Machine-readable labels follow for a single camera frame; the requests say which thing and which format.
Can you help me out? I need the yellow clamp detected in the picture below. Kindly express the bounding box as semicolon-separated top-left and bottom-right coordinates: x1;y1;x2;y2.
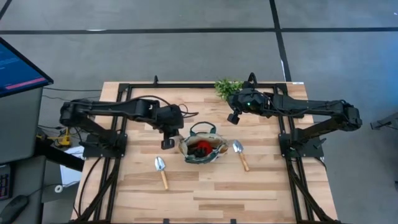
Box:
57;126;72;147

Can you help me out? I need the black desk leg bar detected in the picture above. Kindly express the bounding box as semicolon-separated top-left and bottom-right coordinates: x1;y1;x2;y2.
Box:
34;139;85;172

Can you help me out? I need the monitor with blue screen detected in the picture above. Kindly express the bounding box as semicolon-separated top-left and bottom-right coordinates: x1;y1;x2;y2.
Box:
0;37;53;98

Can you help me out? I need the red black gardening glove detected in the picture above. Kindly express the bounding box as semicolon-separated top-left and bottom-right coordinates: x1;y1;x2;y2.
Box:
188;139;214;158

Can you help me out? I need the black metal table frame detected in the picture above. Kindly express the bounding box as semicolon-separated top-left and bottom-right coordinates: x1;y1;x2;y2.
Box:
70;72;342;224

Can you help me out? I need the cream green gardening bag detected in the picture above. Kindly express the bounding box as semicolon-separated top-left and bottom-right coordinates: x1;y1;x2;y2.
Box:
178;121;229;165

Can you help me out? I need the grey desk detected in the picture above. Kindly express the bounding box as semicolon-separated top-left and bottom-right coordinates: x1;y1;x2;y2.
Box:
0;154;78;224

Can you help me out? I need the dark keyboard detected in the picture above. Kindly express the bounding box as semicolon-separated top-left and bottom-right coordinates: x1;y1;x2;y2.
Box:
0;172;13;200

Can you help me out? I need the silver trowel wooden handle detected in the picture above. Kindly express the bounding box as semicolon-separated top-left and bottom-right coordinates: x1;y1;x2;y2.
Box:
154;156;169;190
232;139;250;172

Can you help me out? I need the white paper sheet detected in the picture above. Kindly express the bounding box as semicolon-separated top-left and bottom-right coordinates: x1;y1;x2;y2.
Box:
58;146;85;187

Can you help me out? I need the black computer mouse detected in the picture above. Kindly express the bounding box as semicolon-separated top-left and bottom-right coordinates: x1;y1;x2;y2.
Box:
0;195;29;224

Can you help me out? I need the green potted plant white pot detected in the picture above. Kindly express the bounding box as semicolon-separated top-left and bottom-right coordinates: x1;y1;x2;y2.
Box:
214;78;244;101

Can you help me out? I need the black floor stand foot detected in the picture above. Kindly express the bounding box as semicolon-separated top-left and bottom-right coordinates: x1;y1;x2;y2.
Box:
369;112;398;131

